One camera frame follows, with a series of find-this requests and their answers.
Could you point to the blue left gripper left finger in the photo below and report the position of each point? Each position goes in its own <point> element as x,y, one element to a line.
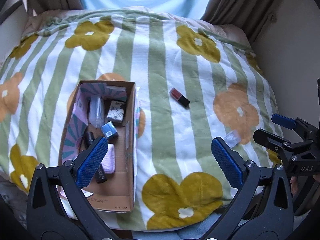
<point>79,175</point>

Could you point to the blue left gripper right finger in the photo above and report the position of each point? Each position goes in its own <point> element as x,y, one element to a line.
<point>230,162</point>

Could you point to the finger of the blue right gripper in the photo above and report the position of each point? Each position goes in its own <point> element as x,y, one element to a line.
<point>283,121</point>

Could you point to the black tube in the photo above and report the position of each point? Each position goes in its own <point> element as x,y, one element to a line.
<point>96,148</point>

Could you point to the small blue carton box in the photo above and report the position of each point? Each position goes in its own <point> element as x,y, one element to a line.
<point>109,130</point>

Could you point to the red lipstick black cap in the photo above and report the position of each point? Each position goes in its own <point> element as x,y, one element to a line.
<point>179,97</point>

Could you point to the pink soft pad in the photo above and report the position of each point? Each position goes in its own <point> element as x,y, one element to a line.
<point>109,160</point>

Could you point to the small clear plastic wrapper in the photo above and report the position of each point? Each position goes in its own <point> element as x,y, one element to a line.
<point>232,138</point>

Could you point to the pink striped box liner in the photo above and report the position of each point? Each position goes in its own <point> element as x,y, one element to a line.
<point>77,118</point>

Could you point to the clear plastic case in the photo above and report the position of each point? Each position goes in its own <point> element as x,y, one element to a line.
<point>96,114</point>

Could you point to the brown cardboard box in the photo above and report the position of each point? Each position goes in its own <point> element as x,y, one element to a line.
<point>107,112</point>

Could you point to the striped floral blanket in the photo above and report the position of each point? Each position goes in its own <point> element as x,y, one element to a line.
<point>178,181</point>

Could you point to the brown right drape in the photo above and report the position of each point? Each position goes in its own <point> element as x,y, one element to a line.
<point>252,16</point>

